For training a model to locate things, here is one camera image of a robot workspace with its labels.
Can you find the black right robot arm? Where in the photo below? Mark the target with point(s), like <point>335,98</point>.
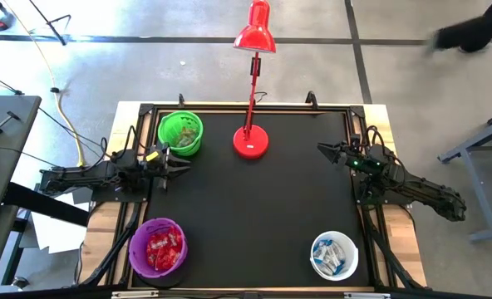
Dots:
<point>429,191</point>

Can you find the white plastic bucket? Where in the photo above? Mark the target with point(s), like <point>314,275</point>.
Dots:
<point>352,255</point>

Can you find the green plastic bucket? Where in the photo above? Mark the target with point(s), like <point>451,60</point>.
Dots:
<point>167,133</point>

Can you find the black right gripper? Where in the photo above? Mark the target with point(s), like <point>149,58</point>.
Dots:
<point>354,160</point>

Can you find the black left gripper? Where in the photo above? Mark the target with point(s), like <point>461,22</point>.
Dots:
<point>165,174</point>

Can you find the black rig frame beam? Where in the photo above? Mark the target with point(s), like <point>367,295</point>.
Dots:
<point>63,294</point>

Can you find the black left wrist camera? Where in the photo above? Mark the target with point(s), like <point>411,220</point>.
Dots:
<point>150,165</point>

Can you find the white paper sheets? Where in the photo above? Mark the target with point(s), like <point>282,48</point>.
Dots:
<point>55,236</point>

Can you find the dark grey side desk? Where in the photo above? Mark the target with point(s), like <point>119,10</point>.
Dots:
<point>9,166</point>

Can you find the black rig frame post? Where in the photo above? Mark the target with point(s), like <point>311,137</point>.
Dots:
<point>112,249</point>
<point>389,251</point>

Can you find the clear pack green gummy candy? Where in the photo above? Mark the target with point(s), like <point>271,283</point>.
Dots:
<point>185,137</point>

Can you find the grey metal table frame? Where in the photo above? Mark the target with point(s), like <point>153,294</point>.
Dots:
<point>491,233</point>

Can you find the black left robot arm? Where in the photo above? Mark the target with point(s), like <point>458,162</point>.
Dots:
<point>84,176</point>

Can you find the purple plastic bucket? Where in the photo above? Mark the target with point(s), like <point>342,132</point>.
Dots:
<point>138,251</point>

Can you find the red desk lamp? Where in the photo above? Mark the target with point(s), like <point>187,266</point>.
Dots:
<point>254,33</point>

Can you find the wood and black table frame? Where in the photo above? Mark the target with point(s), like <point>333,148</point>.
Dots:
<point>379,124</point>

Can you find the black tripod stand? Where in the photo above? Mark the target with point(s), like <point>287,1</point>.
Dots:
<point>59,36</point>

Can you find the black table clamp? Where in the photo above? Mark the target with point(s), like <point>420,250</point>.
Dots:
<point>181,99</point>
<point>311,99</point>

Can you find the red Skittles candy bag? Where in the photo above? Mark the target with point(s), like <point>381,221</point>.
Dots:
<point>158,242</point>
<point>175,238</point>
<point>166,259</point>

